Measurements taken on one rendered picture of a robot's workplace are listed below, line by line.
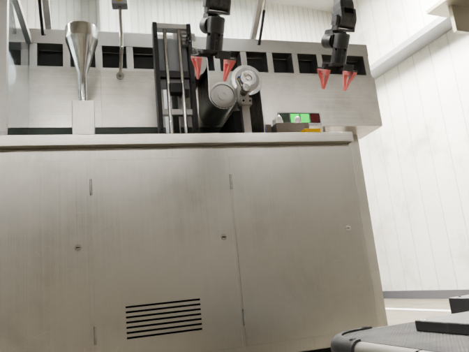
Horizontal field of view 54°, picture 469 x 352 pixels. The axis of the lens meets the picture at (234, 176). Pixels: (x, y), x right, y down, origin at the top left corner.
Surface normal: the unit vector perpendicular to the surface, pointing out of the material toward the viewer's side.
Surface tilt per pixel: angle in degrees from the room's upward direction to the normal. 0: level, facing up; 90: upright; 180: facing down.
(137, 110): 90
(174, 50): 90
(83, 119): 90
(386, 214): 90
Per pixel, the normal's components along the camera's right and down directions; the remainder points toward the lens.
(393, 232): -0.92, 0.00
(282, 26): 0.37, -0.24
